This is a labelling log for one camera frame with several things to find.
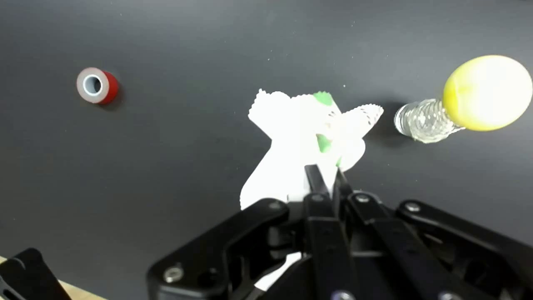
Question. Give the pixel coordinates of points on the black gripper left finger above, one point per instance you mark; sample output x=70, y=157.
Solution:
x=326, y=251

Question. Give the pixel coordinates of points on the red tape roll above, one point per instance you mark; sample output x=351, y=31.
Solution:
x=100, y=86

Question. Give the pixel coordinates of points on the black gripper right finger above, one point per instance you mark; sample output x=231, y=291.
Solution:
x=399, y=251

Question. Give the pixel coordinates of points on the yellow ball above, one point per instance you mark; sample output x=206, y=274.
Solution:
x=488, y=92

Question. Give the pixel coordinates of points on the clear drinking glass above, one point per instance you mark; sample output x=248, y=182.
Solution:
x=424, y=121

